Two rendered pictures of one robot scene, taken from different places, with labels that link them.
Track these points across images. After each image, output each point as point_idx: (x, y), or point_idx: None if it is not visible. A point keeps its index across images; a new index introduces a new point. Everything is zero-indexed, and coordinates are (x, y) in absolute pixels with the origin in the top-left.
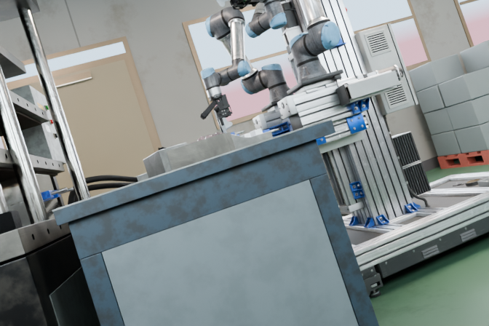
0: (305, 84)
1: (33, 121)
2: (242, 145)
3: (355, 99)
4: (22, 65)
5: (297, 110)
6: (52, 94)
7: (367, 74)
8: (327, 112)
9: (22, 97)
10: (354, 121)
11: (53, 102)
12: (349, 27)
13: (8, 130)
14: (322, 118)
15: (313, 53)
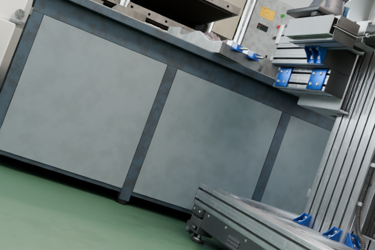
0: (291, 15)
1: (215, 8)
2: (201, 43)
3: (293, 39)
4: None
5: (279, 41)
6: None
7: (356, 22)
8: (294, 52)
9: None
10: (315, 75)
11: (245, 3)
12: None
13: None
14: (288, 56)
15: None
